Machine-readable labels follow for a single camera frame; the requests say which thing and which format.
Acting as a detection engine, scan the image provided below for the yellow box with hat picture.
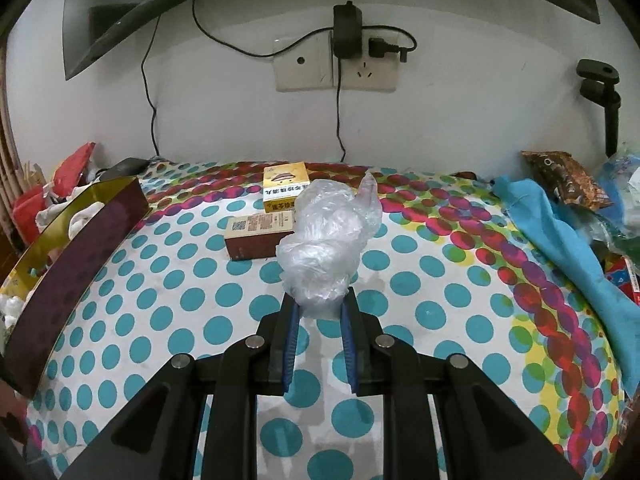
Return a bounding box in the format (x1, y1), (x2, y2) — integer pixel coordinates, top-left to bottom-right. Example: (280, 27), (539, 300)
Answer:
(263, 161), (312, 212)

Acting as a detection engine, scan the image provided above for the red plastic bag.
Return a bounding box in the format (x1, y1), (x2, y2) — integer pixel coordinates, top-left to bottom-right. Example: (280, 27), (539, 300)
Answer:
(12, 142), (97, 241)

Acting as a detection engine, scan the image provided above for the black adapter cable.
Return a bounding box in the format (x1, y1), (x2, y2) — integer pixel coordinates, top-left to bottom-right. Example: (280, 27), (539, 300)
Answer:
(334, 57), (349, 163)

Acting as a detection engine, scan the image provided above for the dark flat object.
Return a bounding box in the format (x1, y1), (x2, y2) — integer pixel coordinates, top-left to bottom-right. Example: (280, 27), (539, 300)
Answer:
(102, 157), (151, 182)

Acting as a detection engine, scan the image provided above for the blue cloth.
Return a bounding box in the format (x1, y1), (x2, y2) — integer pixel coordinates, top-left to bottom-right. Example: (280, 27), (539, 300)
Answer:
(492, 175), (640, 396)

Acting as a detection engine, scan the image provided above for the long white sock roll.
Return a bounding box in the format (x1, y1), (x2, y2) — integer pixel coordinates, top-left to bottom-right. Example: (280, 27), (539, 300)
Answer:
(67, 201), (108, 241)

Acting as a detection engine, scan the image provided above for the black power adapter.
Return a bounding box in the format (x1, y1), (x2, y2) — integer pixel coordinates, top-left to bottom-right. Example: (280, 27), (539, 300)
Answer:
(333, 2), (363, 60)

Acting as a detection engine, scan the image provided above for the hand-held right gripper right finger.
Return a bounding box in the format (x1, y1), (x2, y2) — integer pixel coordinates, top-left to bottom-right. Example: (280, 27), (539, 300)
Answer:
(340, 287), (583, 480)

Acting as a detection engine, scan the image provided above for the white coaxial wall plate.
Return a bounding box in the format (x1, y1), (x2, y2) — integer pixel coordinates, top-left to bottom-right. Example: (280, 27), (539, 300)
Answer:
(272, 35), (335, 92)

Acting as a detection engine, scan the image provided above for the white sock bundle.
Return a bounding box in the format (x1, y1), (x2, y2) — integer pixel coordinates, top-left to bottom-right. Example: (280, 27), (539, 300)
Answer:
(0, 292), (31, 341)

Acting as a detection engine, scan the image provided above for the black angled plug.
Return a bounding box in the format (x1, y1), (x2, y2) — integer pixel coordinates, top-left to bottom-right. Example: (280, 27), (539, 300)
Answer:
(362, 25), (418, 64)

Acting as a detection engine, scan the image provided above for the gold rectangular tin box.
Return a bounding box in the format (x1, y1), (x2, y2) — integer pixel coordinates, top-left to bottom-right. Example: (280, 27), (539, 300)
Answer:
(0, 176), (151, 398)

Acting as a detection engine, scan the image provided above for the red and blue printed packet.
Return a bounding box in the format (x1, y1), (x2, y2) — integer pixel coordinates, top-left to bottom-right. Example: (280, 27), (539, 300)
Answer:
(604, 255), (640, 307)

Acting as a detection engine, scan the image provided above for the clear plastic bag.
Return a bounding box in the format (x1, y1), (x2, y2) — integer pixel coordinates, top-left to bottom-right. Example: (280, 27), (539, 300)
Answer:
(276, 170), (383, 321)

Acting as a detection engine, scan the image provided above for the bundle of wooden sticks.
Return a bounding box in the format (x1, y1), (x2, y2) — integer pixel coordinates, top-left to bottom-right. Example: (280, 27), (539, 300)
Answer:
(20, 160), (49, 197)

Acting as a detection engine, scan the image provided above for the black television cable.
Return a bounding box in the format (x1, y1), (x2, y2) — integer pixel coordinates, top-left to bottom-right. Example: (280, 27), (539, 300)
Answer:
(141, 15), (162, 157)

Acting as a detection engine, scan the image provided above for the clear bag of packets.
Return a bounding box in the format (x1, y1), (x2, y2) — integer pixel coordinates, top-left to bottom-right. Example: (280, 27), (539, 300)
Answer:
(585, 142), (640, 256)

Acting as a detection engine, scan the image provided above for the black looping cable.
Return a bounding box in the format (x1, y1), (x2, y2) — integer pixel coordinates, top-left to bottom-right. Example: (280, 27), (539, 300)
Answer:
(191, 0), (335, 58)

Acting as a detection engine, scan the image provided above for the brown patterned snack packet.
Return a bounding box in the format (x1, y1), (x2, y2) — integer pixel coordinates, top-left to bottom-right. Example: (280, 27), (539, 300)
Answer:
(520, 150), (613, 211)

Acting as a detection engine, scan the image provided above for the black clamp mount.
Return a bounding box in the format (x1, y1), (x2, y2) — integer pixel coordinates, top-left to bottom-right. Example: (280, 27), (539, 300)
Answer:
(575, 59), (622, 156)

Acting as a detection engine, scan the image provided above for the brown cardboard box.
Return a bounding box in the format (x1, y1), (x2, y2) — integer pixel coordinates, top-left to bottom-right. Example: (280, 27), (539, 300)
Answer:
(223, 210), (296, 261)

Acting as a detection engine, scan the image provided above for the white wall power socket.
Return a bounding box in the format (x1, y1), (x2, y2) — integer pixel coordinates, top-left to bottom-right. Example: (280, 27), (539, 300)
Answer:
(332, 30), (401, 94)

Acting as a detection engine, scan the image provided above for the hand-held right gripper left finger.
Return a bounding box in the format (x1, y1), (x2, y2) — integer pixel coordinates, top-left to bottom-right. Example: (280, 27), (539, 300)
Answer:
(60, 290), (303, 480)

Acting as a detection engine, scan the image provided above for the polka dot tablecloth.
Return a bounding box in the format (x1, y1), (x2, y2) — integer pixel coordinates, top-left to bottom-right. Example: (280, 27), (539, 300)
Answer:
(25, 159), (631, 480)

